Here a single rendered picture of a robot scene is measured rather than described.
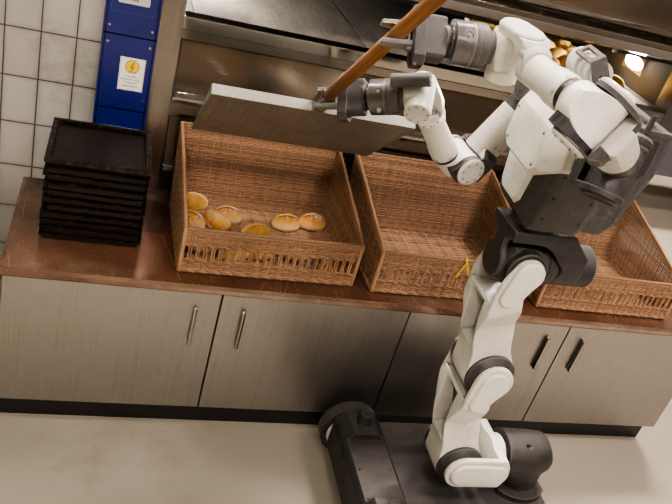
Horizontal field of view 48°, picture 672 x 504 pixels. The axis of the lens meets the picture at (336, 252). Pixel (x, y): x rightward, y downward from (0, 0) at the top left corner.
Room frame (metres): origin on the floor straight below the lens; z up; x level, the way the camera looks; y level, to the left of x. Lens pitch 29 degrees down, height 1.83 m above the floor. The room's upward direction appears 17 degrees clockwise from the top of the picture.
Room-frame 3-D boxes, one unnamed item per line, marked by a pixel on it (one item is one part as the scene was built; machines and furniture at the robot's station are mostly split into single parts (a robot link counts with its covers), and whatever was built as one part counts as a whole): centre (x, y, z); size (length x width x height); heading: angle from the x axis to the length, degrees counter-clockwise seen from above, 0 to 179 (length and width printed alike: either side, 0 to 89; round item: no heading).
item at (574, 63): (1.77, -0.42, 1.47); 0.10 x 0.07 x 0.09; 16
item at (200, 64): (2.61, -0.19, 1.02); 1.79 x 0.11 x 0.19; 111
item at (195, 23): (2.63, -0.18, 1.16); 1.80 x 0.06 x 0.04; 111
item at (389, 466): (1.80, -0.53, 0.19); 0.64 x 0.52 x 0.33; 111
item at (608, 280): (2.59, -0.87, 0.72); 0.56 x 0.49 x 0.28; 111
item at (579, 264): (1.79, -0.51, 1.01); 0.28 x 0.13 x 0.18; 111
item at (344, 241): (2.16, 0.26, 0.72); 0.56 x 0.49 x 0.28; 112
